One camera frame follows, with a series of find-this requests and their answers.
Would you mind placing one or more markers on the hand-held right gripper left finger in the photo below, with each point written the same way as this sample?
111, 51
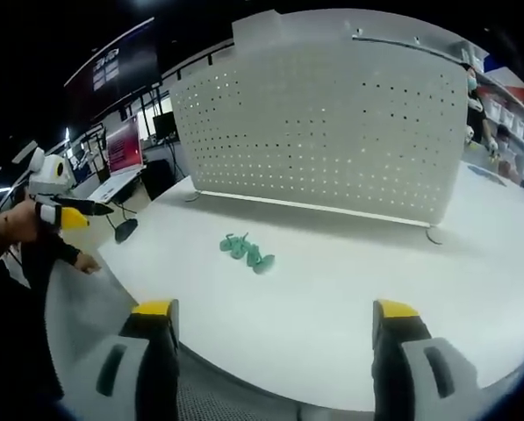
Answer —
132, 364

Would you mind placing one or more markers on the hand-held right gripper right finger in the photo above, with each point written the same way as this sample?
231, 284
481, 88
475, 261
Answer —
413, 364

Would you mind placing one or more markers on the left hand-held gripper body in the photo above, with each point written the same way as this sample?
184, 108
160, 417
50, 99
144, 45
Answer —
48, 175

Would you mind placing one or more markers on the white perforated mounting plate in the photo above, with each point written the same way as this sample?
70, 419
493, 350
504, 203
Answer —
323, 131

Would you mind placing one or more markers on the person's left hand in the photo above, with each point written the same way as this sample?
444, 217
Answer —
18, 223

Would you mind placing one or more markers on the open laptop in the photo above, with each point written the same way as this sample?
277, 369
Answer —
123, 144

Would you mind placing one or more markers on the black monitor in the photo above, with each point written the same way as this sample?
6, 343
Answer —
164, 125

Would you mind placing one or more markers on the grey mesh chair seat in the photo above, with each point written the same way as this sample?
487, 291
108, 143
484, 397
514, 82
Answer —
266, 394

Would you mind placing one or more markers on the shelf with white bins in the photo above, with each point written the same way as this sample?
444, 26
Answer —
514, 114

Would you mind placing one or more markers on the large dark wall screen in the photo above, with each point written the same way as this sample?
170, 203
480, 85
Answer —
112, 66

